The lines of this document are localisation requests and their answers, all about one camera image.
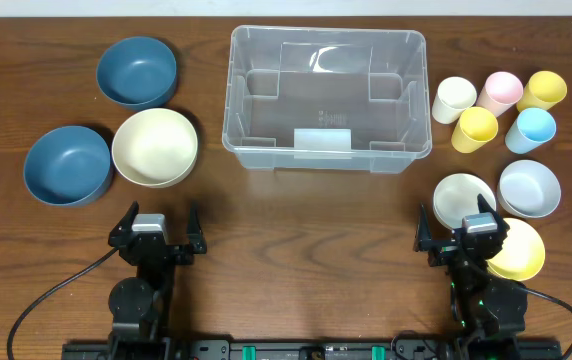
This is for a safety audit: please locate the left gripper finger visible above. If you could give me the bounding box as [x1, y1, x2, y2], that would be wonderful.
[108, 201, 139, 248]
[186, 204, 207, 254]

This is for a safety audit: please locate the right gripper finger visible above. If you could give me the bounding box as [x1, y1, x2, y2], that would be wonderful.
[413, 204, 433, 252]
[477, 194, 510, 235]

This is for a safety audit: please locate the small white bowl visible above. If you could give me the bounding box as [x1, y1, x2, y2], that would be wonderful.
[433, 173, 497, 229]

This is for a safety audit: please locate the small grey bowl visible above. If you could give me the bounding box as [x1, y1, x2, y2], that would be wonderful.
[497, 160, 562, 218]

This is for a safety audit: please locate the light blue cup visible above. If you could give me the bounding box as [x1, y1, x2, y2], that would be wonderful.
[505, 108, 557, 154]

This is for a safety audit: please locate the cream cup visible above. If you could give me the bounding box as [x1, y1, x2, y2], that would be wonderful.
[432, 76, 477, 124]

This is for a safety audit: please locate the pink cup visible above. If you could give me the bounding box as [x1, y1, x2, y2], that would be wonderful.
[476, 71, 524, 117]

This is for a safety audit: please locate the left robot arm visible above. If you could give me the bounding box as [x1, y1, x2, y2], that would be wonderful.
[107, 202, 207, 360]

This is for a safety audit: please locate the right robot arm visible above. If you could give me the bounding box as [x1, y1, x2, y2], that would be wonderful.
[414, 195, 527, 359]

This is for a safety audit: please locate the clear plastic storage container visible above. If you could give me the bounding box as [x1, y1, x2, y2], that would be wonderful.
[222, 25, 432, 174]

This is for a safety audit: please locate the near yellow cup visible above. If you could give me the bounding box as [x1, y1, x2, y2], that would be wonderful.
[451, 106, 499, 153]

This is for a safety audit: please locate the yellow cup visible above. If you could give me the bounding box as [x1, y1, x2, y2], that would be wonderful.
[451, 106, 499, 153]
[516, 71, 568, 112]

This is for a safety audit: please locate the near blue bowl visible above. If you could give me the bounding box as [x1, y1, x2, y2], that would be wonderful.
[23, 126, 114, 207]

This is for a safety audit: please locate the blue bowl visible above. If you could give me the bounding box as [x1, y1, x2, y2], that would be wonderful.
[96, 36, 179, 111]
[23, 126, 114, 207]

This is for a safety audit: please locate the large cream bowl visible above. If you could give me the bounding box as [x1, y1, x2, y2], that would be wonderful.
[111, 108, 199, 188]

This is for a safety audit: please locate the far yellow cup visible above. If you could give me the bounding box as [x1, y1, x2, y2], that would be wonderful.
[516, 71, 568, 112]

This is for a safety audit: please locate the far blue bowl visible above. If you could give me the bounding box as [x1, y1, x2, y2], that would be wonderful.
[96, 36, 179, 111]

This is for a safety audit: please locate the right black cable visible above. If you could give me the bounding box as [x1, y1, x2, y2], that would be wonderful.
[515, 282, 572, 360]

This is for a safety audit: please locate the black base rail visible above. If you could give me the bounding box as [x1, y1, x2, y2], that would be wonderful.
[61, 337, 562, 360]

